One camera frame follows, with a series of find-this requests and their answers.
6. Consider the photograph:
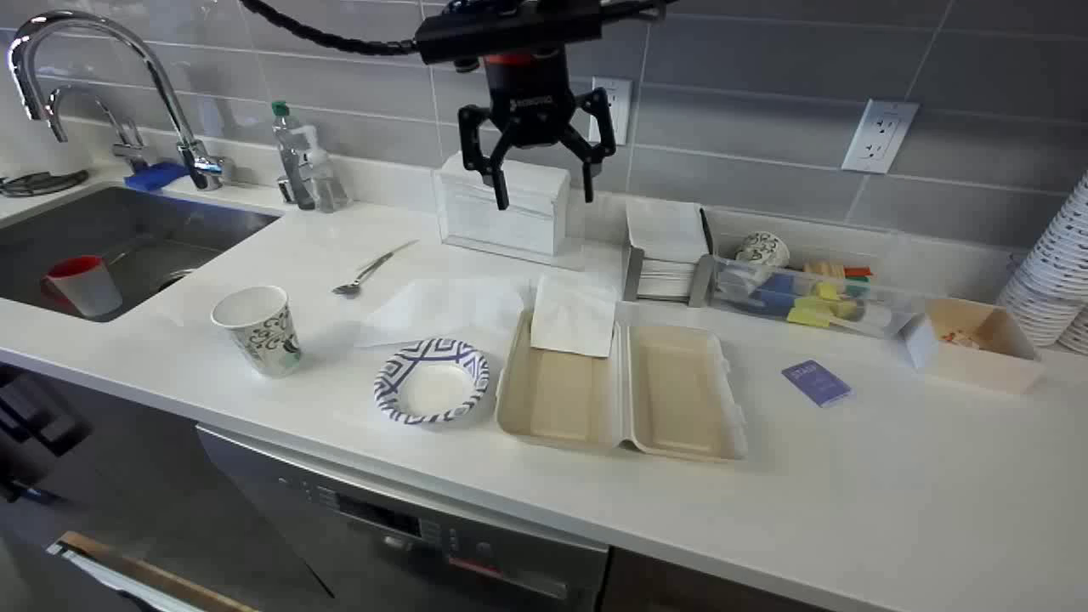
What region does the blue packet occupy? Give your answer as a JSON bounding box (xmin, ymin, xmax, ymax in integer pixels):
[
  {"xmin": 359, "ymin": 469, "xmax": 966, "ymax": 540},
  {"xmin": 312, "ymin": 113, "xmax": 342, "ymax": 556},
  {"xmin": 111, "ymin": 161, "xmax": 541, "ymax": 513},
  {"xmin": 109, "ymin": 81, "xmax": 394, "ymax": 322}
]
[{"xmin": 749, "ymin": 270, "xmax": 797, "ymax": 316}]

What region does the clear napkin dispenser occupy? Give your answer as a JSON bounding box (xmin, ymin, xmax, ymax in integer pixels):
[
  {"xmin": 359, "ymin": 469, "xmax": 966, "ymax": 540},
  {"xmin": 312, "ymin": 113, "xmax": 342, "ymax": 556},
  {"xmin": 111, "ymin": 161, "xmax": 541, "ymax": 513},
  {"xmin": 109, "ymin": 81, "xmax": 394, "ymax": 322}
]
[{"xmin": 436, "ymin": 151, "xmax": 571, "ymax": 260}]

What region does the white wall outlet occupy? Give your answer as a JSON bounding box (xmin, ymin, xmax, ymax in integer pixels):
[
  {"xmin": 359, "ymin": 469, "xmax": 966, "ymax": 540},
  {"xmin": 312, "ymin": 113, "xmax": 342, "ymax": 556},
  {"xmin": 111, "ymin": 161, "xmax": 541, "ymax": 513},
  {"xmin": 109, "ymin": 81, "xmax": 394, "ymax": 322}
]
[
  {"xmin": 838, "ymin": 95, "xmax": 925, "ymax": 175},
  {"xmin": 589, "ymin": 75, "xmax": 636, "ymax": 151}
]

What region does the blue patterned paper plate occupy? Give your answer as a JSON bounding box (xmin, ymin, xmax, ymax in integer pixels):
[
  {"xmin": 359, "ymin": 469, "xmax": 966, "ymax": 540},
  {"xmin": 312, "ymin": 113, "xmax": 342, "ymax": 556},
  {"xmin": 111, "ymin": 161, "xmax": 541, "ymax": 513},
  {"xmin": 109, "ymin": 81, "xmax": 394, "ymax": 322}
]
[{"xmin": 371, "ymin": 332, "xmax": 500, "ymax": 433}]

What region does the clear green capped bottle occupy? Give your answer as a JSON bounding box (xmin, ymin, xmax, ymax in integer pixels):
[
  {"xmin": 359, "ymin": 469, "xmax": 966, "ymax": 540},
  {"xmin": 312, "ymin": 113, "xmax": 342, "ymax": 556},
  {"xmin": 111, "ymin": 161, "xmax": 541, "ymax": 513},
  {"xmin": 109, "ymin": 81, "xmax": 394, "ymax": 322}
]
[{"xmin": 268, "ymin": 97, "xmax": 350, "ymax": 216}]

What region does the chrome gooseneck faucet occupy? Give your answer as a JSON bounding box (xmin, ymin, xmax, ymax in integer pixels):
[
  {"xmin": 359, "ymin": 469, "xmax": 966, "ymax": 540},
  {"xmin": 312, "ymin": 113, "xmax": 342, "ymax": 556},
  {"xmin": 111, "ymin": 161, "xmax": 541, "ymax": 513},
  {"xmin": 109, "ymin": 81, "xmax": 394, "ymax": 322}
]
[{"xmin": 2, "ymin": 11, "xmax": 230, "ymax": 194}]

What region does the small cardboard box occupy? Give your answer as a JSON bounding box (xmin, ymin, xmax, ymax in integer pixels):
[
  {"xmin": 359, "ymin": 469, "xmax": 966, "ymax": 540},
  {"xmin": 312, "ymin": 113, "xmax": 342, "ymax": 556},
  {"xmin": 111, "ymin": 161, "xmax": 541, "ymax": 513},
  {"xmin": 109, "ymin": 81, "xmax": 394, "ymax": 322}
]
[{"xmin": 897, "ymin": 297, "xmax": 1047, "ymax": 396}]

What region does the black cabinet fitting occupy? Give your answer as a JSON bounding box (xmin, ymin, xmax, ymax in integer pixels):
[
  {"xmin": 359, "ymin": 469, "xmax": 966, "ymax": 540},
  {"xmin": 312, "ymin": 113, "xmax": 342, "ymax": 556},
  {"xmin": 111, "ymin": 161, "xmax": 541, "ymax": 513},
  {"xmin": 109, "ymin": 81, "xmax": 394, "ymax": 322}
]
[{"xmin": 0, "ymin": 368, "xmax": 90, "ymax": 506}]

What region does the stainless dishwasher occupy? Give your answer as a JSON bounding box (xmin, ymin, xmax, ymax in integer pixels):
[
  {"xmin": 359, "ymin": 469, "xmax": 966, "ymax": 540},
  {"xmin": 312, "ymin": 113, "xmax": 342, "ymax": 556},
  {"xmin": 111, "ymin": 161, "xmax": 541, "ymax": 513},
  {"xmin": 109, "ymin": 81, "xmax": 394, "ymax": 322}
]
[{"xmin": 193, "ymin": 423, "xmax": 614, "ymax": 612}]

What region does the leaf patterned paper cup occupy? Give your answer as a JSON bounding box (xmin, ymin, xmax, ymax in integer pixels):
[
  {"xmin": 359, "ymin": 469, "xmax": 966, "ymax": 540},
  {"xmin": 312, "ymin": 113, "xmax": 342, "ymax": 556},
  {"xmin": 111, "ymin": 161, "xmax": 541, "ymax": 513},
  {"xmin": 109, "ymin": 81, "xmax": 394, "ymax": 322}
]
[{"xmin": 208, "ymin": 282, "xmax": 310, "ymax": 379}]

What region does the patterned white packet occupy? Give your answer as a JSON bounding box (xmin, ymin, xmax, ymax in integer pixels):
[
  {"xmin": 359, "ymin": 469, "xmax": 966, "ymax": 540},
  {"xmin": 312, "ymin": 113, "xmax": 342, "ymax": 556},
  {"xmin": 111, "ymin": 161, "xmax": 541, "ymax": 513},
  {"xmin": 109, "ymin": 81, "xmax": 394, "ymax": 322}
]
[{"xmin": 733, "ymin": 232, "xmax": 791, "ymax": 275}]

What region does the black sink tool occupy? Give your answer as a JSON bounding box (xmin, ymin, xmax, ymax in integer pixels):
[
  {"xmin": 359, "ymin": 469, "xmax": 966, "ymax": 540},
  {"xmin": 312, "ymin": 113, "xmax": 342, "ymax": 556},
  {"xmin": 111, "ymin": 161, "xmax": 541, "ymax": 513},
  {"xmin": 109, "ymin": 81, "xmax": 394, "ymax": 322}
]
[{"xmin": 0, "ymin": 166, "xmax": 90, "ymax": 200}]

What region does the clear acrylic organizer tray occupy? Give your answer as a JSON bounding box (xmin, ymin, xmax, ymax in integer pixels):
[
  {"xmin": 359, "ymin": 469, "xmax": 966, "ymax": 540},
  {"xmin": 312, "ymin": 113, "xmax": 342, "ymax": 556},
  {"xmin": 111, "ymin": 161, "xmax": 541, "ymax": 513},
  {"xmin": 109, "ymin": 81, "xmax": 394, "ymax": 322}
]
[{"xmin": 707, "ymin": 232, "xmax": 910, "ymax": 342}]

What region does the yellow packet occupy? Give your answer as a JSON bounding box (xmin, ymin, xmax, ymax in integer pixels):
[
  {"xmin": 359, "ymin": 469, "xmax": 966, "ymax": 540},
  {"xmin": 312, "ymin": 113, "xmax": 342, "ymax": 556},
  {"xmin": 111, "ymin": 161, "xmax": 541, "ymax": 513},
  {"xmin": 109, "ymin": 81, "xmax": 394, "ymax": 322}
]
[{"xmin": 784, "ymin": 282, "xmax": 848, "ymax": 332}]

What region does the purple card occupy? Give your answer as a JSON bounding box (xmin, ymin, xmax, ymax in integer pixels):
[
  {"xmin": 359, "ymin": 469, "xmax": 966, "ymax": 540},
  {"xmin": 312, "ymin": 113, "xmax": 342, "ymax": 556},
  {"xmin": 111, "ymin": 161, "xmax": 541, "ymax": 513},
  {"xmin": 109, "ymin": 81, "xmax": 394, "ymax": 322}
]
[{"xmin": 777, "ymin": 356, "xmax": 852, "ymax": 407}]

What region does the white napkin box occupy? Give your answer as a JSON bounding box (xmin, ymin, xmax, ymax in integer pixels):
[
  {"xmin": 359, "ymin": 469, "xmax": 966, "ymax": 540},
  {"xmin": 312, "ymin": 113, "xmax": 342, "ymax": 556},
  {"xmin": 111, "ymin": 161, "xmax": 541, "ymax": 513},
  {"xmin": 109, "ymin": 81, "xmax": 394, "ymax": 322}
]
[{"xmin": 617, "ymin": 200, "xmax": 721, "ymax": 307}]

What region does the black corrugated cable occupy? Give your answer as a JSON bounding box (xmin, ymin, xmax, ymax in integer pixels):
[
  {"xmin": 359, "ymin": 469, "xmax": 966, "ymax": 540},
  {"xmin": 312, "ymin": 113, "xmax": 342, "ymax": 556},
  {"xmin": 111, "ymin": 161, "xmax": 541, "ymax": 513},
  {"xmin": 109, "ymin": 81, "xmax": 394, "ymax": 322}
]
[{"xmin": 236, "ymin": 0, "xmax": 427, "ymax": 58}]

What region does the small chrome tap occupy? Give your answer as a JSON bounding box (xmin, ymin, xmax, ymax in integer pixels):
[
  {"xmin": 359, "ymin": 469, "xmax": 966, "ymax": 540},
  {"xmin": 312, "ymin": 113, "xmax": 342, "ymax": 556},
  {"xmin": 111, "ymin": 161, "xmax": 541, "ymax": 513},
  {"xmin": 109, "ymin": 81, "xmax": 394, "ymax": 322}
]
[{"xmin": 88, "ymin": 87, "xmax": 157, "ymax": 173}]

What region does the flat white paper towel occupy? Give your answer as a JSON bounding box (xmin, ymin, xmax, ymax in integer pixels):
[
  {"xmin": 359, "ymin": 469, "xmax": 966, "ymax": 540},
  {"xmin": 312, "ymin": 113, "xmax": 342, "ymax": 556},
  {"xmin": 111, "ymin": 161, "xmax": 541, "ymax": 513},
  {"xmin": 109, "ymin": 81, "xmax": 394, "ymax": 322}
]
[{"xmin": 362, "ymin": 275, "xmax": 533, "ymax": 351}]

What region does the wooden drawer handle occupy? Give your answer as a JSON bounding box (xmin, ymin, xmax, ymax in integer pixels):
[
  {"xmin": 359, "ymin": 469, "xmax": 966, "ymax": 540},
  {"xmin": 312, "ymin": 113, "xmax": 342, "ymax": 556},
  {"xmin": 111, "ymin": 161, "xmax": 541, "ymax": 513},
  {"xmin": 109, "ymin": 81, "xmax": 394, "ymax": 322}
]
[{"xmin": 43, "ymin": 528, "xmax": 258, "ymax": 612}]

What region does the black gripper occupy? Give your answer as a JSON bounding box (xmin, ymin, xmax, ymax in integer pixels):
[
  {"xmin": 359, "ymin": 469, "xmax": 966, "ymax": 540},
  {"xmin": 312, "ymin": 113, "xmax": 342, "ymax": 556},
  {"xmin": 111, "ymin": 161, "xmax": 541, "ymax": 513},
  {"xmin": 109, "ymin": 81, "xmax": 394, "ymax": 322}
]
[{"xmin": 455, "ymin": 44, "xmax": 622, "ymax": 214}]

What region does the beige takeaway clamshell container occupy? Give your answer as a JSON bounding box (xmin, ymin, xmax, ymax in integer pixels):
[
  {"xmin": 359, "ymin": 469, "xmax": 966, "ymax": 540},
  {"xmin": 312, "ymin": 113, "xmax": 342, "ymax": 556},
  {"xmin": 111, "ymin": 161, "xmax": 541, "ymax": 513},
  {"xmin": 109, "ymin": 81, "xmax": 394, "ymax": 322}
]
[{"xmin": 493, "ymin": 304, "xmax": 750, "ymax": 461}]

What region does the blue sponge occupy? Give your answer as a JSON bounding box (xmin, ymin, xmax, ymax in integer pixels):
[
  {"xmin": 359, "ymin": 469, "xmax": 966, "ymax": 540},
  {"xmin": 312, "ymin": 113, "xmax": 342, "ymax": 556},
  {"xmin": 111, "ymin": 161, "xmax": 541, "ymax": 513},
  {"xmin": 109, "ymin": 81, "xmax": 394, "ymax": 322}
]
[{"xmin": 120, "ymin": 161, "xmax": 189, "ymax": 194}]

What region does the steel kitchen sink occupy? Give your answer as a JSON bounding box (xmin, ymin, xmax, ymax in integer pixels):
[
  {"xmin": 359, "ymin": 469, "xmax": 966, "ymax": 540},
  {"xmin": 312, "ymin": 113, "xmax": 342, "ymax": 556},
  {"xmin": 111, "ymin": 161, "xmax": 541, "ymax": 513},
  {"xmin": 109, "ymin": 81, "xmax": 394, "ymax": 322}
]
[{"xmin": 0, "ymin": 182, "xmax": 283, "ymax": 325}]

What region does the red rimmed cup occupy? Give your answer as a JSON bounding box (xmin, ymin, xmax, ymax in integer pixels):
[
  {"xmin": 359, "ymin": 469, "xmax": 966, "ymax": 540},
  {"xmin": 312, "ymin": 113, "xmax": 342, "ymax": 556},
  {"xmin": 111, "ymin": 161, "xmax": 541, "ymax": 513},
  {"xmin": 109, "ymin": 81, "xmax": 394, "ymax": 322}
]
[{"xmin": 40, "ymin": 250, "xmax": 124, "ymax": 322}]

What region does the white napkin stack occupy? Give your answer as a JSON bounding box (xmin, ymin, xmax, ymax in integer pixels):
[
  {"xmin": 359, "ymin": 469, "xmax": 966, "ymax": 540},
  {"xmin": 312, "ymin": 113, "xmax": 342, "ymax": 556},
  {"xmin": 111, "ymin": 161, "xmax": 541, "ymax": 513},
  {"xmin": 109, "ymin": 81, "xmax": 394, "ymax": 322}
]
[{"xmin": 440, "ymin": 166, "xmax": 568, "ymax": 256}]

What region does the patterned paper cup stack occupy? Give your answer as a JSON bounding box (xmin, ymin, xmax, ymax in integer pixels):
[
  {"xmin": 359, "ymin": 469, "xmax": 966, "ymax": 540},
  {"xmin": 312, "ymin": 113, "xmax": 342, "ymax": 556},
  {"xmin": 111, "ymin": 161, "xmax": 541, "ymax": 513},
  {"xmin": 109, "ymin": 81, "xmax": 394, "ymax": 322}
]
[{"xmin": 997, "ymin": 166, "xmax": 1088, "ymax": 353}]

